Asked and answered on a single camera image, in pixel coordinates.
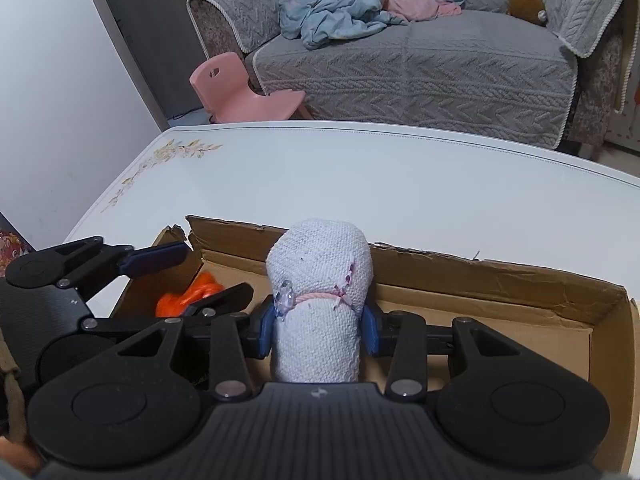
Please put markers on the orange sock roll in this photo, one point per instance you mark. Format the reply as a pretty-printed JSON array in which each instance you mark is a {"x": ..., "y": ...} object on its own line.
[{"x": 173, "y": 304}]

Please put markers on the white knitted sock roll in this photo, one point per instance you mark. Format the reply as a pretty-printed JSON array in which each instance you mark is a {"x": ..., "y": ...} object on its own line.
[{"x": 320, "y": 272}]

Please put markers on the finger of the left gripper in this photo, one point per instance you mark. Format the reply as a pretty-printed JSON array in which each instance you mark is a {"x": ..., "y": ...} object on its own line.
[
  {"x": 91, "y": 264},
  {"x": 234, "y": 299}
]

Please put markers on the brown plush toy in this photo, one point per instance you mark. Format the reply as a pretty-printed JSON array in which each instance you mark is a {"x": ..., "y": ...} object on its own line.
[{"x": 532, "y": 11}]

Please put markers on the shallow cardboard box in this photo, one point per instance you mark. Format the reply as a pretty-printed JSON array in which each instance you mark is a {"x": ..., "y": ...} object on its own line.
[{"x": 589, "y": 326}]

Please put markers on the white door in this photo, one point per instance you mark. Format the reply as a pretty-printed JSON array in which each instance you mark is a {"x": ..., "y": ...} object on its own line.
[{"x": 72, "y": 119}]

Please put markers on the grey covered sofa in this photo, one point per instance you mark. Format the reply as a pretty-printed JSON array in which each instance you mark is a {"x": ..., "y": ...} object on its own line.
[{"x": 481, "y": 71}]

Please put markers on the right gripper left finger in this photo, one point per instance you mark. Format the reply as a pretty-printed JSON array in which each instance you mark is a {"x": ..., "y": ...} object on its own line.
[{"x": 205, "y": 365}]

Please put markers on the pink garment on sofa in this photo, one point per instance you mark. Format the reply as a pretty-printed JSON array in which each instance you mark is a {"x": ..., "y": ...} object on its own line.
[{"x": 421, "y": 10}]

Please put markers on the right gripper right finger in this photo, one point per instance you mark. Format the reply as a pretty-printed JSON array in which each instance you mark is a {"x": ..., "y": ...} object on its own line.
[{"x": 490, "y": 396}]

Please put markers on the pink plastic child chair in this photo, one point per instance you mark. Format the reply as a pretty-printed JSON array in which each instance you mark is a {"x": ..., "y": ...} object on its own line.
[{"x": 223, "y": 86}]

